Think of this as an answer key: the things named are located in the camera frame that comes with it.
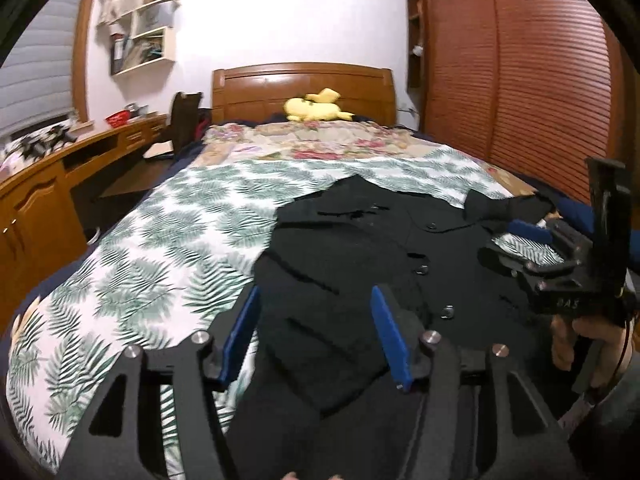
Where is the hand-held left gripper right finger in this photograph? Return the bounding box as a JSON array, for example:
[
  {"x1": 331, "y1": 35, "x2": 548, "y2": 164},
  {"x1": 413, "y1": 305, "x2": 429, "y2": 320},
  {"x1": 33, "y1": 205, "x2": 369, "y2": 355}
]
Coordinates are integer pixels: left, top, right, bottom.
[{"x1": 370, "y1": 285, "x2": 588, "y2": 480}]

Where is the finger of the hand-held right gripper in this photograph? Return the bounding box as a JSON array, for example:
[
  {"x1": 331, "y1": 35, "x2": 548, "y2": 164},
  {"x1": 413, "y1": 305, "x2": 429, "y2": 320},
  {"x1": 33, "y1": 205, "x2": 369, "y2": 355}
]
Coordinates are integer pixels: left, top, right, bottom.
[
  {"x1": 477, "y1": 245, "x2": 576, "y2": 283},
  {"x1": 507, "y1": 217, "x2": 596, "y2": 266}
]

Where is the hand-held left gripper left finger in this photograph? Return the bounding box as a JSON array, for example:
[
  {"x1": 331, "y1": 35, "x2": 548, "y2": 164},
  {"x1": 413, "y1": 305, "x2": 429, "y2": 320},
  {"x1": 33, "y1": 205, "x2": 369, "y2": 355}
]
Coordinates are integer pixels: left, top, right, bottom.
[{"x1": 52, "y1": 285, "x2": 261, "y2": 480}]

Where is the black buttoned garment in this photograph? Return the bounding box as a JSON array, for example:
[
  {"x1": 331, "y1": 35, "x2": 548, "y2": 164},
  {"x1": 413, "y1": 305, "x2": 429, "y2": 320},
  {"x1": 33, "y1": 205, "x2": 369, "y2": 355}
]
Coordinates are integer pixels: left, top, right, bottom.
[{"x1": 227, "y1": 175, "x2": 568, "y2": 480}]

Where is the person's right forearm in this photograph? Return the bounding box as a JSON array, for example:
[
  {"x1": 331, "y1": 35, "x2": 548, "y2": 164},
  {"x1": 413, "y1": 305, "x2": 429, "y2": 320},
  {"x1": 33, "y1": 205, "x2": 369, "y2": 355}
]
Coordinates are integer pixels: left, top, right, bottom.
[{"x1": 560, "y1": 360, "x2": 640, "y2": 466}]

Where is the person's right hand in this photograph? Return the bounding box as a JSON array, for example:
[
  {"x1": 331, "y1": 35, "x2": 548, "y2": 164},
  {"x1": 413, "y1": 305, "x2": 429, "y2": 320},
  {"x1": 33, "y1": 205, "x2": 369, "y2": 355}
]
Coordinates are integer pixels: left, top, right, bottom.
[{"x1": 550, "y1": 315, "x2": 632, "y2": 391}]

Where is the leaf print bed sheet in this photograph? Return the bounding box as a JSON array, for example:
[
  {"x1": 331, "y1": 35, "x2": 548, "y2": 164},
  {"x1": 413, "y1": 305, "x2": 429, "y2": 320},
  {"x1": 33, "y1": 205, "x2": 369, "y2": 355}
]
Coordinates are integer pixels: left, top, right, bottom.
[{"x1": 7, "y1": 147, "x2": 566, "y2": 480}]

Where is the wooden louvered wardrobe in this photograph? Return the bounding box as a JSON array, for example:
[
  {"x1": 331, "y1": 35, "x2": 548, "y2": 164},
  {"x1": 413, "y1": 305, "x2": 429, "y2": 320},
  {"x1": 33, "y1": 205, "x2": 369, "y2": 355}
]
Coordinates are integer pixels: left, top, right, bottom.
[{"x1": 405, "y1": 0, "x2": 640, "y2": 211}]

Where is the floral blanket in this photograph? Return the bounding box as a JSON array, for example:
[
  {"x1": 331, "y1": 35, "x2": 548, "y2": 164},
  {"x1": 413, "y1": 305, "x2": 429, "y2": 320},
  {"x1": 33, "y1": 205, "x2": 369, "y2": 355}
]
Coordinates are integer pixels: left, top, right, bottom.
[{"x1": 192, "y1": 122, "x2": 538, "y2": 197}]

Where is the dark chair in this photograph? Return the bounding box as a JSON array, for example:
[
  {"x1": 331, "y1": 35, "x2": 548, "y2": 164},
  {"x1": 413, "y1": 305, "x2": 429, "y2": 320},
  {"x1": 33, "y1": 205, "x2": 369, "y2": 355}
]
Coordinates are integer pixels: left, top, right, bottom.
[{"x1": 145, "y1": 91, "x2": 206, "y2": 161}]

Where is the yellow plush toy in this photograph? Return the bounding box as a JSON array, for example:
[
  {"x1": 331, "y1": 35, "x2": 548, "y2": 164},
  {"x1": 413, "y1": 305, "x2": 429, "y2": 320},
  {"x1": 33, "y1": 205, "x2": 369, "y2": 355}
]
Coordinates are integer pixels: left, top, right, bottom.
[{"x1": 284, "y1": 88, "x2": 357, "y2": 123}]

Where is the wooden desk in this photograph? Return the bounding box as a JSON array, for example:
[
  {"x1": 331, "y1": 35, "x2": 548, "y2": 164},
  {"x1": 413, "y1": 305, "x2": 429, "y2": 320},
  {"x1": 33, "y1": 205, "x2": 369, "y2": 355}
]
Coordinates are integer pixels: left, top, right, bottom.
[{"x1": 0, "y1": 112, "x2": 168, "y2": 293}]

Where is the wooden headboard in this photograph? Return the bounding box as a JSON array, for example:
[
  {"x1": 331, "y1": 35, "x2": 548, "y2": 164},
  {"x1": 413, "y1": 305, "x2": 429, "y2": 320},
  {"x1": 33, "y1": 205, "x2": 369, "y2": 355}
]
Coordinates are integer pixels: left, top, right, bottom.
[{"x1": 211, "y1": 62, "x2": 399, "y2": 128}]

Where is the dark desk clutter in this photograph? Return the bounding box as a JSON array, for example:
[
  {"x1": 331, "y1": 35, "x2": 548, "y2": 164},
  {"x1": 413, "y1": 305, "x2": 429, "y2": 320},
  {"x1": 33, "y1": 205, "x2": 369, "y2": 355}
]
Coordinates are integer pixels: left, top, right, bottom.
[{"x1": 4, "y1": 124, "x2": 80, "y2": 162}]

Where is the grey window blind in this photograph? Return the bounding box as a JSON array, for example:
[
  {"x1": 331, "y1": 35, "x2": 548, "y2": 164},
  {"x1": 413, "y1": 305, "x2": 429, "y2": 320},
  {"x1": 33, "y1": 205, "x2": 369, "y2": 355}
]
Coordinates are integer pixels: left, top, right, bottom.
[{"x1": 0, "y1": 0, "x2": 91, "y2": 138}]

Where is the white wall shelf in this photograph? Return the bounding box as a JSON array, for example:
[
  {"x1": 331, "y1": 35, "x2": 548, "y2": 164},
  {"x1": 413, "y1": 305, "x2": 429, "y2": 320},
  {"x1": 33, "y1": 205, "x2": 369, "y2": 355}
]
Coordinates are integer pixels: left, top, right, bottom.
[{"x1": 97, "y1": 0, "x2": 181, "y2": 77}]

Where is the wooden window frame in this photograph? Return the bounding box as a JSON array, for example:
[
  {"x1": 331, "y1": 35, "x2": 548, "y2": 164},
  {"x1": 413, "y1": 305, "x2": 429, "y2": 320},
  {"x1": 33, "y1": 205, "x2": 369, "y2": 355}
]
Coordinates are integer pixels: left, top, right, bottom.
[{"x1": 71, "y1": 0, "x2": 105, "y2": 126}]

